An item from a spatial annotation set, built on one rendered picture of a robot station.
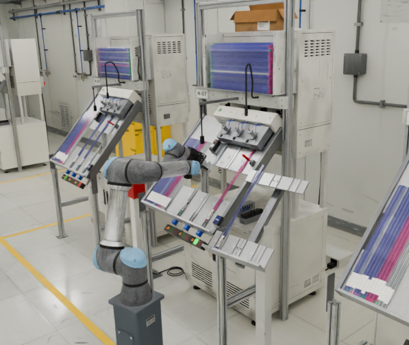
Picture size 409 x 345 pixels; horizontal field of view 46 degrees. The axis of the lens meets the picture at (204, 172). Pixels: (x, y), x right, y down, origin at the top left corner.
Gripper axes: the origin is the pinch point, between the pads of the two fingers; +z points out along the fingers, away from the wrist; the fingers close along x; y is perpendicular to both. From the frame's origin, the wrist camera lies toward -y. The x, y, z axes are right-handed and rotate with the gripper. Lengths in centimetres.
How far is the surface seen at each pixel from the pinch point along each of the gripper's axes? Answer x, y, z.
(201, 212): -13.9, -23.8, -4.7
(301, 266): -32, -28, 76
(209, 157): 6.8, 8.8, 3.0
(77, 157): 144, -21, -5
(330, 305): -105, -39, -1
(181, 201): 5.8, -22.3, -4.3
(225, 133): -0.2, 24.8, -0.2
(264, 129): -26.0, 31.9, 2.3
